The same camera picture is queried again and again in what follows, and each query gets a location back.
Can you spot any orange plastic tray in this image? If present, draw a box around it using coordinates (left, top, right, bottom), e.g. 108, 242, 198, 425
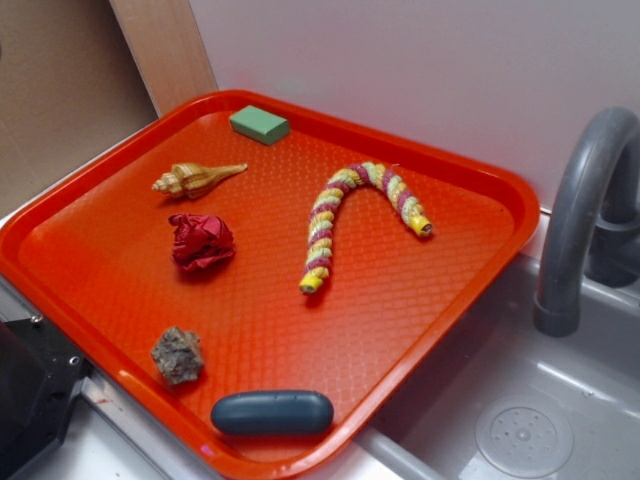
1, 91, 539, 479

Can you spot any crumpled red cloth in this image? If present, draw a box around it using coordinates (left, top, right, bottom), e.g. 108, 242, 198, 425
168, 213, 236, 272

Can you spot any green rectangular block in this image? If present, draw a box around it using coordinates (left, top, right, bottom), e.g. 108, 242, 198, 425
229, 105, 291, 146

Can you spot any tan spiral seashell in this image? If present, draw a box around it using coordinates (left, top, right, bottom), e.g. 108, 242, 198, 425
151, 162, 248, 199

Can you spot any dark blue oval case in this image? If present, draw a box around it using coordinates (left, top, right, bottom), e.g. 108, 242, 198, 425
211, 390, 334, 436

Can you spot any brown grey rock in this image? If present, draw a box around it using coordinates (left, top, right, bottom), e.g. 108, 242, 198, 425
151, 326, 204, 385

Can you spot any grey plastic sink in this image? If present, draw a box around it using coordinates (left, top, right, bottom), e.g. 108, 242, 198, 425
357, 256, 639, 479

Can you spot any light wooden board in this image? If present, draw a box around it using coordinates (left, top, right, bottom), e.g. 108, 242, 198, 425
110, 0, 218, 116

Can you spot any grey plastic faucet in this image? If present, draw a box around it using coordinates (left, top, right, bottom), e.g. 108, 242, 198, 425
534, 107, 639, 337

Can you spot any black box corner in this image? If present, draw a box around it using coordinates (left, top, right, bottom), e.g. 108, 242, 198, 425
1, 319, 88, 479

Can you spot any multicolored braided rope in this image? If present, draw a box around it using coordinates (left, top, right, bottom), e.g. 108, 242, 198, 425
298, 161, 435, 296

